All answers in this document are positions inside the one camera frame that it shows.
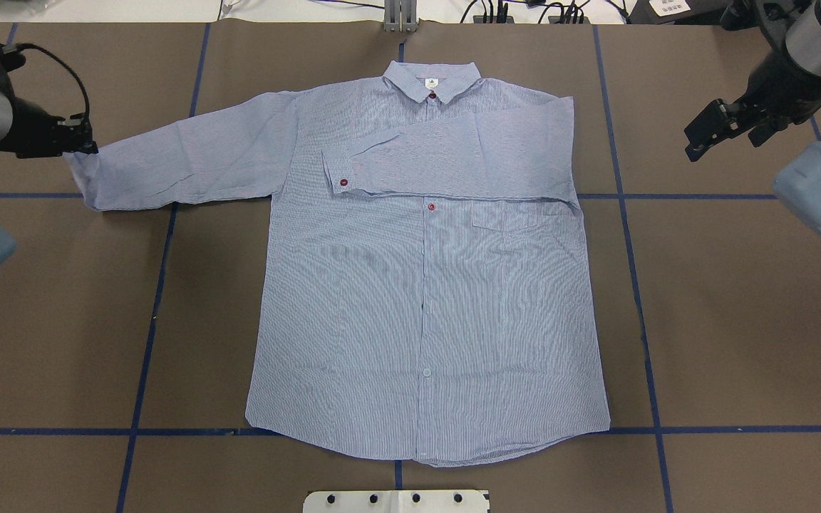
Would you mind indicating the grey metal bracket post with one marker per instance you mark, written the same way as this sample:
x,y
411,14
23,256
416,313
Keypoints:
x,y
400,16

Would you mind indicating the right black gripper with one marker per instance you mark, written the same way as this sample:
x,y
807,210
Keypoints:
x,y
779,80

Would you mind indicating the blue striped button-up shirt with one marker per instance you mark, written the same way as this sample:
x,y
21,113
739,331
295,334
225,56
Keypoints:
x,y
427,292

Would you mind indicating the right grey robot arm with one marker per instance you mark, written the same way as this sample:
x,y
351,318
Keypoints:
x,y
793,31

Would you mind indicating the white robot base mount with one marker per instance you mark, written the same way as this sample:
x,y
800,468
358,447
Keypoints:
x,y
426,500

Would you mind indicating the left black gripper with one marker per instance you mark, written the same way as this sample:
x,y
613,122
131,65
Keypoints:
x,y
31,131

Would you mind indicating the black box with label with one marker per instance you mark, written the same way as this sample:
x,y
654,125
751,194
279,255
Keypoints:
x,y
705,13

